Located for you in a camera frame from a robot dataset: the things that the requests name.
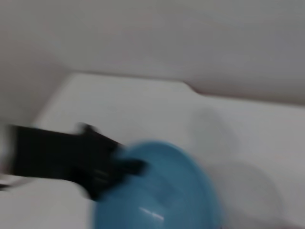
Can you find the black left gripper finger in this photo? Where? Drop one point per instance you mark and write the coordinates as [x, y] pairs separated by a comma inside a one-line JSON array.
[[102, 136], [131, 167]]

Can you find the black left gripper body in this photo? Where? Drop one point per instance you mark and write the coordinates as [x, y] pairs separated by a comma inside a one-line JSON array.
[[54, 155]]

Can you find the blue bowl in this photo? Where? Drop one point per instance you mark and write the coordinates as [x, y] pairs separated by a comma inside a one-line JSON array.
[[166, 186]]

